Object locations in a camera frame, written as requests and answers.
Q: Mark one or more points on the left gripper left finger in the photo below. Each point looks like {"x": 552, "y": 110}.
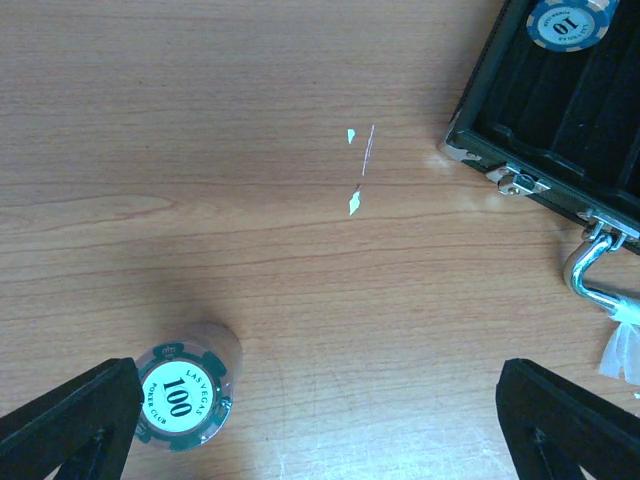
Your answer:
{"x": 83, "y": 429}

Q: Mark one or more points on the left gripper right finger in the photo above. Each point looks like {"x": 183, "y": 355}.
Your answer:
{"x": 555, "y": 429}

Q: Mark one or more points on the black poker set case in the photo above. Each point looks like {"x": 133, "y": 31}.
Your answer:
{"x": 563, "y": 130}

